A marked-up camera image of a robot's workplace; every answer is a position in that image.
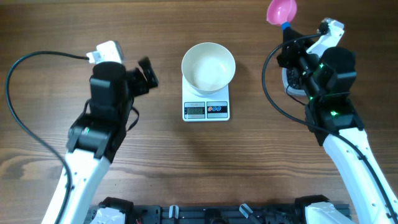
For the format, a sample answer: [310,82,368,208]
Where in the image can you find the pink scoop with blue handle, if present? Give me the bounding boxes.
[266,0,297,30]

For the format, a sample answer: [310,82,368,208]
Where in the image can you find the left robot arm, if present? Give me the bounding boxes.
[42,57,159,223]

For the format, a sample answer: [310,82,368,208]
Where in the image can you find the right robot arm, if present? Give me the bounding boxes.
[277,22,397,223]

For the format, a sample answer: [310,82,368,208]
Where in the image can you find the white digital kitchen scale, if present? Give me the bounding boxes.
[182,77,230,122]

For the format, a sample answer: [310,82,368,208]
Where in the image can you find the white bowl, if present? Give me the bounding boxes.
[181,42,236,95]

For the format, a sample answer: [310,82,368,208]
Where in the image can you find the black beans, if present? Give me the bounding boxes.
[286,68,301,90]

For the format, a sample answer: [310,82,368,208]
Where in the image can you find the clear plastic bean container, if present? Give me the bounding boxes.
[282,68,306,96]

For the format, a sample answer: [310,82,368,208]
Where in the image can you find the black right camera cable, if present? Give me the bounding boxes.
[261,29,398,224]

